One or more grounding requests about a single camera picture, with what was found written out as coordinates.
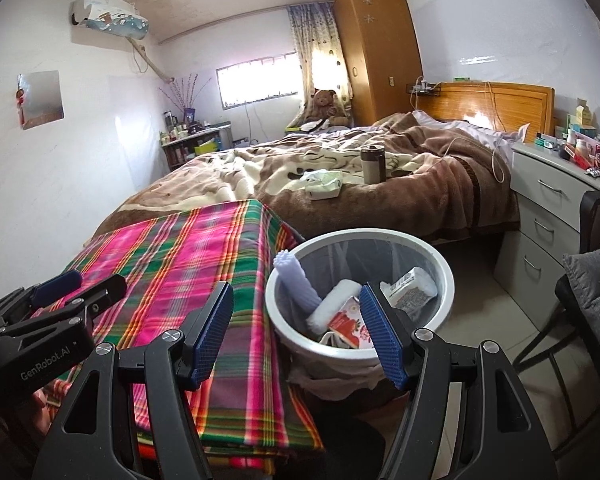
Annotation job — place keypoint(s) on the pink green plaid cloth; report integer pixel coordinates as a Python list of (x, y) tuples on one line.
[(180, 260)]

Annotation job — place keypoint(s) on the white trash bin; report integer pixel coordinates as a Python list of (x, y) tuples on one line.
[(370, 260)]

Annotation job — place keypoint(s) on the small printed cardboard box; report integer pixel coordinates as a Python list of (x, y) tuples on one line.
[(350, 322)]

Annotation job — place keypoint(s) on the black chair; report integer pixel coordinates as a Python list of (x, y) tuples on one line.
[(587, 205)]

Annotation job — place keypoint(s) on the vase of bare branches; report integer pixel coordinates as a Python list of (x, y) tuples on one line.
[(187, 95)]

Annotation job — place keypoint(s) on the silver wall sheet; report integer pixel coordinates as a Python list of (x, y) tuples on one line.
[(42, 100)]

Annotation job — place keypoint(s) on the large lavender foam net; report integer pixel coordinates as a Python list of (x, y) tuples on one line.
[(295, 285)]

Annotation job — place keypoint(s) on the floral curtain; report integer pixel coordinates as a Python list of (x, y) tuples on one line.
[(320, 40)]

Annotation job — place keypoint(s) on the white nightstand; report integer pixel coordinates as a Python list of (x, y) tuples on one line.
[(540, 200)]

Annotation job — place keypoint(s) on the blue white carton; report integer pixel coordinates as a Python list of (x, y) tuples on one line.
[(412, 285)]

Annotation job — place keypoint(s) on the cluttered side shelf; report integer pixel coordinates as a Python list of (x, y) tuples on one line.
[(200, 147)]

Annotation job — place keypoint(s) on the grey cushion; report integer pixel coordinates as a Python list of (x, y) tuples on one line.
[(595, 290)]

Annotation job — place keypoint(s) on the bed with brown blanket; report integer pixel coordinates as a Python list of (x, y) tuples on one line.
[(280, 160)]

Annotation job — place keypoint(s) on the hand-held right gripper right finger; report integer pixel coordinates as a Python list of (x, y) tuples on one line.
[(382, 335)]

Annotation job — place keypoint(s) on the tissue pack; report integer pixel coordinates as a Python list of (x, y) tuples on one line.
[(322, 185)]

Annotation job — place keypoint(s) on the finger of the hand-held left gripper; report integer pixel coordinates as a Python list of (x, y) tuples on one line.
[(57, 282), (102, 292)]

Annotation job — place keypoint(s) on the wooden wardrobe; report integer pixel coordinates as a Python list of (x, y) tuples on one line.
[(380, 50)]

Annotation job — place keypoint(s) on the brown teddy bear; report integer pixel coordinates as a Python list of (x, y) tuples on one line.
[(325, 100)]

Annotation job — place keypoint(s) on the white foam sleeve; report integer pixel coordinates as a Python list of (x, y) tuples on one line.
[(332, 305)]

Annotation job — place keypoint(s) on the wall air conditioner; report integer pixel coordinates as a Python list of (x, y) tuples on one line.
[(110, 15)]

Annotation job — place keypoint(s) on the wall shelf with chargers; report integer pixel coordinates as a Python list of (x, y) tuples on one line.
[(422, 89)]

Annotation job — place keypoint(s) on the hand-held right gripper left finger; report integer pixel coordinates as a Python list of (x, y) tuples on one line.
[(212, 330)]

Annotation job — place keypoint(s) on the wooden headboard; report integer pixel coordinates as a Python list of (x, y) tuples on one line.
[(505, 110)]

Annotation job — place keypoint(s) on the air conditioner pipe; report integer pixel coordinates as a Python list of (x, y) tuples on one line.
[(150, 62)]

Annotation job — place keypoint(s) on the window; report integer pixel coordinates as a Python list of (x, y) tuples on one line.
[(255, 80)]

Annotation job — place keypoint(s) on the red hanging ornament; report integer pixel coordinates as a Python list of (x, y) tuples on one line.
[(20, 105)]

